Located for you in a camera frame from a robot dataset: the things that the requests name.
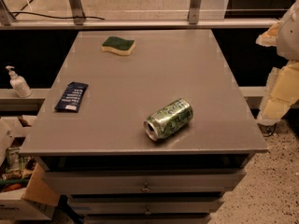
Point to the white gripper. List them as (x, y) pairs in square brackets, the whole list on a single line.
[(289, 36)]

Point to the green soda can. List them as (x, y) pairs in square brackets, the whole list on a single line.
[(168, 120)]

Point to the green yellow sponge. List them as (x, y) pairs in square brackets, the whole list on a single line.
[(119, 46)]

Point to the top drawer with knob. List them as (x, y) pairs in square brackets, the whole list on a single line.
[(144, 182)]

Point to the drawer with knob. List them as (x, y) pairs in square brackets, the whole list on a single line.
[(147, 206), (144, 182)]

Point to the grey drawer cabinet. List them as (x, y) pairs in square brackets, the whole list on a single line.
[(107, 133)]

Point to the dark blue snack packet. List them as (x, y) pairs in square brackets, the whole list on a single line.
[(71, 99)]

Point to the white pump soap bottle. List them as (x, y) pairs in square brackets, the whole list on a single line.
[(18, 83)]

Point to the cardboard box with clutter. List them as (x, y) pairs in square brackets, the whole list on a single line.
[(23, 194)]

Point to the metal railing frame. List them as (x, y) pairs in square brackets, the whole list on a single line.
[(133, 14)]

